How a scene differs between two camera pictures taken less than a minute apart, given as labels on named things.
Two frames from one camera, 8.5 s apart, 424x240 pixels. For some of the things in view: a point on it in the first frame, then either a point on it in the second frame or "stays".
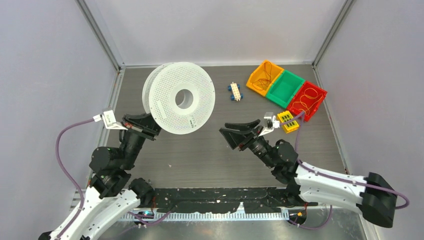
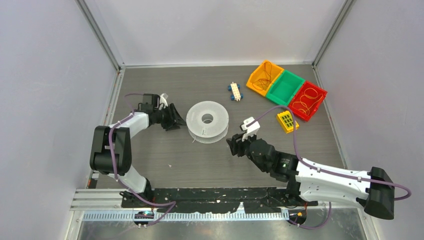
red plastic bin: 307,99 stays
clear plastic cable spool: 180,96 → 207,122
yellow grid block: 291,126 stays
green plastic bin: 285,88 stays
